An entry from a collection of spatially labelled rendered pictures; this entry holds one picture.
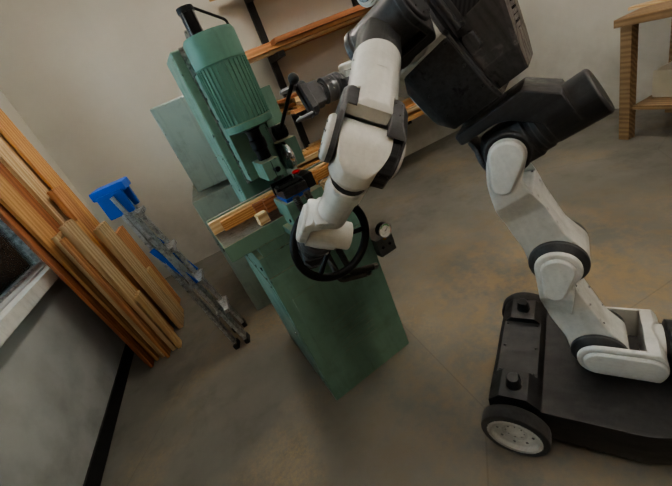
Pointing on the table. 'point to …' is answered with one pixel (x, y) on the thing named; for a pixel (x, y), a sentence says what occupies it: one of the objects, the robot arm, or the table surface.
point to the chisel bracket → (268, 168)
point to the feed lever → (285, 110)
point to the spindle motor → (227, 78)
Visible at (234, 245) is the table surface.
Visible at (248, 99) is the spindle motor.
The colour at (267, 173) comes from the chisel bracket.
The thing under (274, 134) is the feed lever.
